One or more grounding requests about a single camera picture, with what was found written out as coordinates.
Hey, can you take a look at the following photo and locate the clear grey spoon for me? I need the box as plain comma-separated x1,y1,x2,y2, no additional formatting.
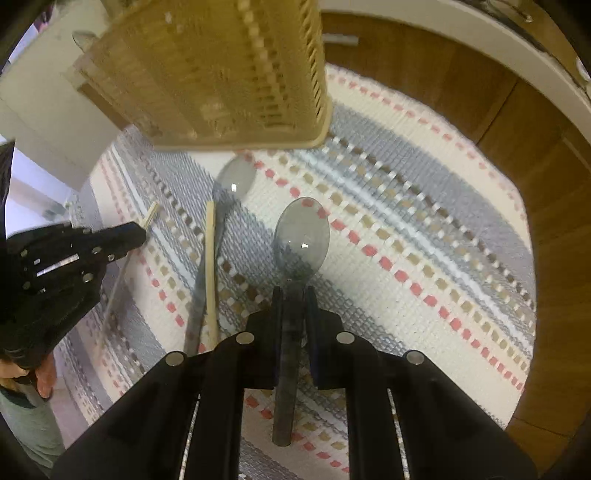
273,197,329,447
183,152,256,356

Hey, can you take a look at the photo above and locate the grey sleeve forearm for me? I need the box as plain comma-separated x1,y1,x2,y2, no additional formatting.
1,387,65,477

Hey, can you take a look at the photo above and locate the wooden chopstick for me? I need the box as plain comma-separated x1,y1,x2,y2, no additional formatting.
94,200,161,361
204,200,219,349

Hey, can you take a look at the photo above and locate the person's left hand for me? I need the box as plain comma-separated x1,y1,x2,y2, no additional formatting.
0,353,57,399

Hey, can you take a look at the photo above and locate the striped woven table mat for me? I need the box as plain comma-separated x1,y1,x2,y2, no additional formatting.
57,62,539,480

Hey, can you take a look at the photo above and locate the beige plastic utensil basket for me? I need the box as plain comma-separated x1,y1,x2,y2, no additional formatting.
73,0,332,150

